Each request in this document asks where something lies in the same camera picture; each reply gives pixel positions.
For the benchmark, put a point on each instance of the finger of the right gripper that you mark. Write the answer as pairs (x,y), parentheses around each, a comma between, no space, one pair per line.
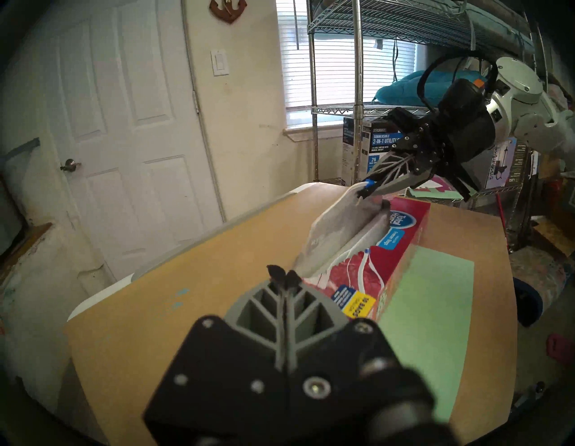
(395,186)
(409,144)

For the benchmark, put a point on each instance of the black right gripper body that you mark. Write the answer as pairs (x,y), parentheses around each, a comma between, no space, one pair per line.
(467,121)

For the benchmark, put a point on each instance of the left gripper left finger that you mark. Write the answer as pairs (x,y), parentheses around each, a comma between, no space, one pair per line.
(233,377)

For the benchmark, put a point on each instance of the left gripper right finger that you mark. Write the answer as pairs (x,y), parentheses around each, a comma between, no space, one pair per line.
(323,359)

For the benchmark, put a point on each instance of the clear ziplock bag blue slider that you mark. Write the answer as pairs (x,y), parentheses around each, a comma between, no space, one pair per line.
(337,225)

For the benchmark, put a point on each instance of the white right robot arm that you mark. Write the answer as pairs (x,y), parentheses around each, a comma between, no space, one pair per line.
(521,85)

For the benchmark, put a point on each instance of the red freezer bag box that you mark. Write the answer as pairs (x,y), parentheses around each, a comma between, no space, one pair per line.
(395,251)

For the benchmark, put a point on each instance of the green paper sheet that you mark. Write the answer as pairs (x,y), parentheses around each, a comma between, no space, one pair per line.
(431,194)

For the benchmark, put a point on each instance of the white jagged paper sheet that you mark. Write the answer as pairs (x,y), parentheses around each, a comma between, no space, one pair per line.
(433,183)

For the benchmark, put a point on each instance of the utility pump cardboard box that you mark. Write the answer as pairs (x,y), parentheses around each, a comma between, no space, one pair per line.
(359,148)

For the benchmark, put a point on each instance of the magenta paper sheet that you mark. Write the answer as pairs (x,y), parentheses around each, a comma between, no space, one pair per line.
(447,182)

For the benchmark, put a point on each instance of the teal cushion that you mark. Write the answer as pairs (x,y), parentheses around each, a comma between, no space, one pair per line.
(404,90)

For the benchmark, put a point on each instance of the white window sill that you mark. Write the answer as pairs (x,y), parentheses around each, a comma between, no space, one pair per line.
(314,133)

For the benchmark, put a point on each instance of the gray green folded cushion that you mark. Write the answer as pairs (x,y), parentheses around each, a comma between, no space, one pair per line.
(494,27)

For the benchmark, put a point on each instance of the brown cardboard table cover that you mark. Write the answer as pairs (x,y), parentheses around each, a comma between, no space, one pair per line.
(157,314)

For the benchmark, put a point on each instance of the white window blinds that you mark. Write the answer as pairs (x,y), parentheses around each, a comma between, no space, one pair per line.
(332,67)

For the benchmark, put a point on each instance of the light green paper mat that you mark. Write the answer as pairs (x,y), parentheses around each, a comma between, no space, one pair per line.
(426,314)

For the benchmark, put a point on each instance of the brown cardboard piece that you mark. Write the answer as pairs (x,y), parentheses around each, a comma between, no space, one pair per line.
(555,236)

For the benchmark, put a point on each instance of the floral patterned cushion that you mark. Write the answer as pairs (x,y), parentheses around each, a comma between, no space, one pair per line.
(534,278)

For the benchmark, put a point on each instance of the red object on floor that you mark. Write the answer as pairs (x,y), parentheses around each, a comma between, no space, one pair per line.
(561,348)

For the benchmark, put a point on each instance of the white panel door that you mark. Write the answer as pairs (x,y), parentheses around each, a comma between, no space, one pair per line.
(134,135)

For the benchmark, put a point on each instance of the metal door knob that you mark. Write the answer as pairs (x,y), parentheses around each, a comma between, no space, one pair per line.
(69,165)

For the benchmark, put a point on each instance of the white light switch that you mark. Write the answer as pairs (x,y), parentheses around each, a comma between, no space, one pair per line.
(220,63)

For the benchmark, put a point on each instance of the rusty anchor wall decoration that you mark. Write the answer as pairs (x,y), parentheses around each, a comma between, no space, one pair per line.
(228,10)

